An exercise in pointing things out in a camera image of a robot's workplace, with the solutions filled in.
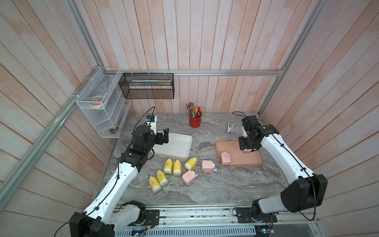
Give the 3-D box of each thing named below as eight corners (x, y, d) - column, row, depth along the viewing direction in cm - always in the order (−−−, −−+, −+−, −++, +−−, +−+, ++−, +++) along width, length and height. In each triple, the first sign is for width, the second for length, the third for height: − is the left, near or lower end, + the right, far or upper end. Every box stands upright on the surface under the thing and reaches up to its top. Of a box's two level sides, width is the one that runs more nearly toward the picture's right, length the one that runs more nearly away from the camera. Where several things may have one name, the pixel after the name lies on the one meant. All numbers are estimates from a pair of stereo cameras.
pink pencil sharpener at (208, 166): (201, 173, 90) (202, 168, 85) (201, 164, 93) (201, 160, 88) (214, 173, 90) (216, 168, 85) (213, 164, 93) (215, 160, 88)
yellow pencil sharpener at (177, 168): (173, 177, 88) (173, 172, 83) (174, 164, 93) (173, 159, 88) (181, 177, 88) (180, 172, 83) (181, 164, 93) (181, 159, 88)
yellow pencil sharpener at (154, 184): (155, 195, 82) (153, 191, 76) (149, 184, 86) (146, 179, 80) (162, 190, 84) (160, 185, 78) (155, 179, 88) (153, 174, 82)
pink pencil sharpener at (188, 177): (186, 187, 84) (187, 183, 79) (181, 179, 87) (181, 175, 82) (198, 179, 87) (199, 174, 82) (192, 171, 90) (193, 167, 85)
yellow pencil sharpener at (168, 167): (165, 175, 89) (163, 171, 83) (166, 163, 94) (164, 157, 88) (172, 175, 89) (171, 171, 83) (173, 163, 94) (172, 157, 88)
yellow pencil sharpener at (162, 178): (163, 189, 84) (161, 184, 78) (156, 177, 88) (154, 172, 82) (169, 184, 85) (168, 180, 79) (162, 173, 90) (161, 168, 84)
